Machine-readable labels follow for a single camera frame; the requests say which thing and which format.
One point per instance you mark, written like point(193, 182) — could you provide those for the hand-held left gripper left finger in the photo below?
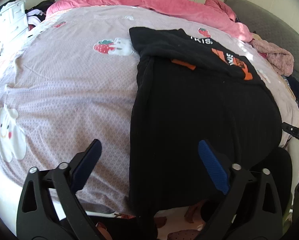
point(87, 165)

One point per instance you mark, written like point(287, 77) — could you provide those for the dark clothes pile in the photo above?
point(43, 5)

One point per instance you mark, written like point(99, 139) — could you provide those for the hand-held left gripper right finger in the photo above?
point(214, 167)

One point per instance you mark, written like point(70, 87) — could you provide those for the lilac printed bedsheet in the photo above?
point(64, 92)

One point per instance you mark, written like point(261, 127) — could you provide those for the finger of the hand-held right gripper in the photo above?
point(290, 129)

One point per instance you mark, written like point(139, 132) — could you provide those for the pink quilt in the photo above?
point(139, 0)

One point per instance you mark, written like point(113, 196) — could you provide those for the pink fluffy garment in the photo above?
point(277, 55)

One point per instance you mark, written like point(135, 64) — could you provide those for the white dresser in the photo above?
point(12, 17)

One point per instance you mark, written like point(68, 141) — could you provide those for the black sweater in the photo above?
point(202, 105)

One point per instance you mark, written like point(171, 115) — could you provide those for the grey quilted headboard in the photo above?
point(277, 30)

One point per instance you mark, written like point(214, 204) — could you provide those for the navy garment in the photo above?
point(295, 87)

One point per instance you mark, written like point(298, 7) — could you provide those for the person's printed pajamas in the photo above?
point(174, 230)

